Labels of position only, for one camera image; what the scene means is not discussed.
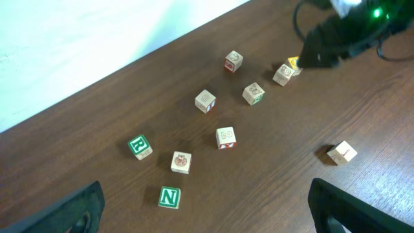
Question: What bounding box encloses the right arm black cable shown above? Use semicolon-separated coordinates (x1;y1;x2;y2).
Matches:
292;0;414;63

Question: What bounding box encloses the red snail block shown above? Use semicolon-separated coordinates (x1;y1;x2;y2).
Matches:
273;64;295;87

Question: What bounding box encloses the green R block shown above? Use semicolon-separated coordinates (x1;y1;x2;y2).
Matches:
127;135;153;161

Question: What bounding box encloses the red X number block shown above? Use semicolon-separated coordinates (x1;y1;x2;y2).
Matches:
215;127;237;150

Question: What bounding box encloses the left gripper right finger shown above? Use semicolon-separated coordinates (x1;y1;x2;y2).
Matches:
308;178;413;233

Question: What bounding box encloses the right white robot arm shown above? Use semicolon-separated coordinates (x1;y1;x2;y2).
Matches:
292;0;413;69

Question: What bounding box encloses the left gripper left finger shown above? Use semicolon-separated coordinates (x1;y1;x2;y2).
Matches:
1;181;105;233

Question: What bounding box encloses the green N block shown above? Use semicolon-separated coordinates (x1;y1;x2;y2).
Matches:
158;186;181;209

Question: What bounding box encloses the green butterfly block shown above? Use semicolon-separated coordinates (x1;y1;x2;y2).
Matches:
242;82;265;105

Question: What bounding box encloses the red shell picture block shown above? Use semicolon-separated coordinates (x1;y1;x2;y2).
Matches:
171;151;191;174

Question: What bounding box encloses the red six block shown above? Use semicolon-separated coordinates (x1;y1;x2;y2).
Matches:
195;89;217;114

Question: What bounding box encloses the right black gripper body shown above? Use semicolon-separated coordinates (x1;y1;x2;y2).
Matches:
296;0;404;69

